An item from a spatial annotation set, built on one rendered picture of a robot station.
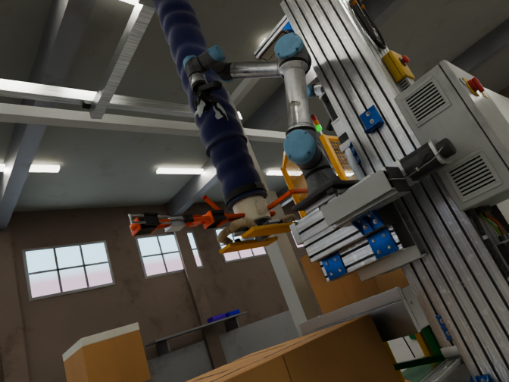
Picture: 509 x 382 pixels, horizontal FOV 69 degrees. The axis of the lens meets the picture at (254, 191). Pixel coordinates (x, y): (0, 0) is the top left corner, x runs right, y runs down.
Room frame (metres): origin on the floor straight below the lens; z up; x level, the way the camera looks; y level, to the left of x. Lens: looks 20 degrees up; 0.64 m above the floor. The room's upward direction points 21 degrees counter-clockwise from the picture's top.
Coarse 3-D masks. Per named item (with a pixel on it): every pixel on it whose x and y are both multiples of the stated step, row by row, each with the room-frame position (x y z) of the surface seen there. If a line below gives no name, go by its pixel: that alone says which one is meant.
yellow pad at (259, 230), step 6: (282, 222) 1.82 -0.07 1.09; (288, 222) 1.82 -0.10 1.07; (294, 222) 1.83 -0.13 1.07; (252, 228) 1.63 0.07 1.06; (258, 228) 1.64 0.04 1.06; (264, 228) 1.67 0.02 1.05; (270, 228) 1.70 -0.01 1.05; (276, 228) 1.75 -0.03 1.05; (282, 228) 1.79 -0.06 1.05; (288, 228) 1.84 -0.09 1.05; (246, 234) 1.66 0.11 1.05; (252, 234) 1.68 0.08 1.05; (258, 234) 1.73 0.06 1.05; (264, 234) 1.77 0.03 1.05; (270, 234) 1.82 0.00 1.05
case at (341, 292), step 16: (304, 256) 2.21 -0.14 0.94; (320, 272) 2.17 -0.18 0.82; (400, 272) 2.17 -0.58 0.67; (320, 288) 2.20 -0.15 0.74; (336, 288) 2.13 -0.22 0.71; (352, 288) 2.06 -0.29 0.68; (368, 288) 2.00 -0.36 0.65; (384, 288) 2.01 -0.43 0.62; (320, 304) 2.23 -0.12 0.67; (336, 304) 2.16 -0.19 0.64
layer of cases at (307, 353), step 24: (312, 336) 1.89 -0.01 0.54; (336, 336) 1.72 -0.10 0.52; (360, 336) 1.82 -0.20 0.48; (240, 360) 2.25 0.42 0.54; (264, 360) 1.52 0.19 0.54; (288, 360) 1.51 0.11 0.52; (312, 360) 1.59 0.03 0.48; (336, 360) 1.68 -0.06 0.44; (360, 360) 1.77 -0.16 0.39; (384, 360) 1.88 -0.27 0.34
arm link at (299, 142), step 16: (288, 48) 1.22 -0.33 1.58; (304, 48) 1.26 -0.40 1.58; (288, 64) 1.25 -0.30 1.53; (304, 64) 1.26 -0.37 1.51; (288, 80) 1.27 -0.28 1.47; (304, 80) 1.28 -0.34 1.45; (288, 96) 1.28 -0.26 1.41; (304, 96) 1.27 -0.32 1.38; (288, 112) 1.29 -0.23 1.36; (304, 112) 1.27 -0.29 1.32; (304, 128) 1.26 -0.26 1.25; (288, 144) 1.27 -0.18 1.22; (304, 144) 1.25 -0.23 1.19; (304, 160) 1.29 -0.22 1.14
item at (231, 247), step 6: (240, 240) 1.85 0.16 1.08; (246, 240) 1.85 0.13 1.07; (252, 240) 1.86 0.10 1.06; (264, 240) 1.92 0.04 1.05; (270, 240) 1.96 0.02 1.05; (228, 246) 1.76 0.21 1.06; (234, 246) 1.78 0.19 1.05; (240, 246) 1.83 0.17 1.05; (246, 246) 1.88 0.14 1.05; (252, 246) 1.93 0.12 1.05; (258, 246) 1.99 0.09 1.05; (222, 252) 1.81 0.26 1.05
